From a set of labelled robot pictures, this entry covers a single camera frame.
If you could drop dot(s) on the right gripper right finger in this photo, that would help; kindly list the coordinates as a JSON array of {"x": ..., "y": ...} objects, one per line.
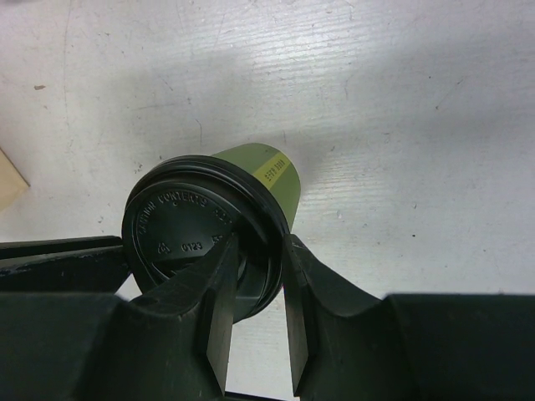
[{"x": 345, "y": 344}]

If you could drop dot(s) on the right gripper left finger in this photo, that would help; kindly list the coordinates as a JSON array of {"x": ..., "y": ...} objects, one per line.
[{"x": 171, "y": 343}]

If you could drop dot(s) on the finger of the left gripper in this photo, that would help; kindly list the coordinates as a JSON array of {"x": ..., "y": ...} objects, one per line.
[{"x": 88, "y": 264}]

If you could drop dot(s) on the black plastic cup lid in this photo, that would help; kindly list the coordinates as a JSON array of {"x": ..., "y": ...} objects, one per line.
[{"x": 182, "y": 208}]

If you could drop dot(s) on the green paper coffee cup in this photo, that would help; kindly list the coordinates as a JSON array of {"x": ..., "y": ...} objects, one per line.
[{"x": 272, "y": 168}]

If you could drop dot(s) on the brown paper bag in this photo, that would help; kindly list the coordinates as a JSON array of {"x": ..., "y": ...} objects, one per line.
[{"x": 12, "y": 183}]

